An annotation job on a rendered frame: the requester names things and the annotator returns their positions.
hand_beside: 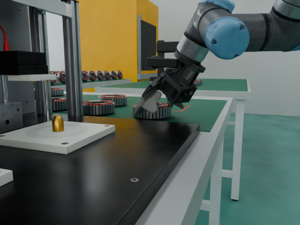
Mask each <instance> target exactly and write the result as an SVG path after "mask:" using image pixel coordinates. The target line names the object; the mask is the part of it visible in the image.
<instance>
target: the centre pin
mask: <svg viewBox="0 0 300 225"><path fill-rule="evenodd" d="M52 129H53V132H61V131H64V122H63V119H62V117H61V116H60V115H56V116H54V118H53V120H52Z"/></svg>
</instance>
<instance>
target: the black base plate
mask: <svg viewBox="0 0 300 225"><path fill-rule="evenodd" d="M56 115H60V116H61V117H62V119H63V121H72V122H83V123H94V124H105V125H115V131H114V132H112V133H110V134H108V135H106V136H104V137H102V138H100V139H97V140H95V141H93V142H91V143H89V144H87V145H85V146H83V147H81V148H79V149H77V150H75V151H73V152H71V153H68V154H60V153H53V152H46V151H39V150H30V149H23V148H16V147H9V146H0V168H1V169H6V170H12V174H13V181H11V182H9V183H7V184H5V185H3V186H0V225H135V224H136V222H137V221H138V219H139V218H140V216H141V215H142V214H143V212H144V211H145V209H146V208H147V207H148V205H149V204H150V202H151V201H152V200H153V198H154V197H155V195H156V194H157V192H158V191H159V190H160V188H161V187H162V185H163V184H164V183H165V181H166V180H167V178H168V177H169V175H170V174H171V173H172V171H173V170H174V168H175V167H176V166H177V164H178V163H179V161H180V160H181V158H182V157H183V156H184V154H185V153H186V152H187V150H188V148H189V147H190V146H191V144H192V143H193V142H194V140H195V139H196V137H197V136H198V134H199V133H200V124H193V123H180V122H168V121H150V120H137V119H125V118H112V117H95V116H79V117H73V116H71V117H68V116H67V114H57V113H50V121H52V120H53V118H54V116H56ZM22 120H23V128H26V127H29V126H33V125H37V124H40V123H44V122H46V115H43V114H37V112H30V113H25V114H22ZM19 129H22V128H19ZM15 130H18V129H15ZM11 131H14V130H11ZM11 131H8V132H11ZM4 133H7V132H4ZM0 134H3V133H0Z"/></svg>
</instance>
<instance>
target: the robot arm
mask: <svg viewBox="0 0 300 225"><path fill-rule="evenodd" d="M234 7H235V4H234V2H232V1H231V0H201V2H199V3H198V7H197V9H196V11H195V13H194V15H193V17H192V19H191V21H190V23H189V24H188V26H187V28H186V30H185V32H184V34H183V36H182V37H181V39H180V41H179V43H178V45H177V49H176V51H175V53H174V56H175V57H176V58H177V59H174V58H160V57H159V56H153V57H151V58H149V57H147V58H146V66H149V67H152V68H154V69H158V68H160V67H164V68H166V70H165V71H163V72H162V73H161V74H160V75H159V76H158V77H157V78H156V79H155V80H154V81H152V82H151V83H150V84H149V86H148V87H147V88H146V90H145V91H144V92H143V94H142V96H141V98H140V100H139V102H138V104H137V106H136V109H135V111H134V115H135V116H136V115H137V114H138V113H139V112H140V111H141V110H142V108H143V109H145V110H147V111H148V112H150V113H156V112H157V110H158V105H157V101H158V100H159V99H160V98H161V96H162V94H161V92H162V93H163V94H165V95H166V96H165V97H166V98H167V104H169V105H171V108H172V107H173V105H176V106H178V107H179V108H181V109H183V108H184V105H183V103H185V102H188V103H189V101H190V99H191V98H192V96H193V95H194V93H195V91H196V90H197V88H198V87H197V86H196V85H195V83H194V82H195V80H196V78H197V76H198V75H199V73H203V72H204V71H205V69H206V68H205V67H204V66H203V65H201V62H202V61H203V60H204V58H205V57H206V55H207V53H208V52H209V51H211V52H212V53H213V54H214V55H215V56H217V57H218V58H220V59H224V60H230V59H234V58H235V57H237V56H240V55H241V54H242V53H243V52H257V51H282V52H289V51H297V50H300V0H275V1H274V4H273V6H272V8H271V11H270V13H245V14H232V11H233V9H234ZM158 90H159V91H158ZM160 91H161V92H160Z"/></svg>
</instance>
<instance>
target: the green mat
mask: <svg viewBox="0 0 300 225"><path fill-rule="evenodd" d="M98 96H100V95H83V101H87V100H98ZM55 97H56V98H57V97H58V98H59V97H62V98H67V95H66V94H64V95H63V96H52V98H55ZM140 98H141V97H137V96H127V104H126V105H124V106H118V107H117V106H116V107H115V112H113V113H112V114H109V115H103V116H102V115H101V116H99V115H98V117H112V118H125V119H137V120H142V119H139V118H136V117H134V116H133V106H134V105H135V104H137V103H138V102H139V100H140ZM157 102H159V103H167V98H160V99H159V100H158V101H157ZM226 102H227V100H204V99H190V101H189V103H188V102H185V103H183V105H184V108H186V107H187V106H188V105H190V107H188V108H187V109H185V110H184V111H182V112H181V110H183V109H184V108H183V109H181V108H179V107H178V106H176V105H173V107H172V109H171V110H172V112H171V116H170V117H169V118H166V119H161V120H159V119H158V120H156V119H155V121H168V122H180V123H193V124H200V131H202V132H210V131H211V129H212V127H213V125H214V124H215V122H216V120H217V118H218V117H219V115H220V113H221V111H222V109H223V107H224V106H225V104H226ZM53 113H57V114H67V110H62V111H55V112H54V111H53ZM95 117H97V115H95ZM143 120H145V119H143ZM146 120H147V119H146ZM149 120H150V119H149ZM150 121H154V120H153V119H152V120H150Z"/></svg>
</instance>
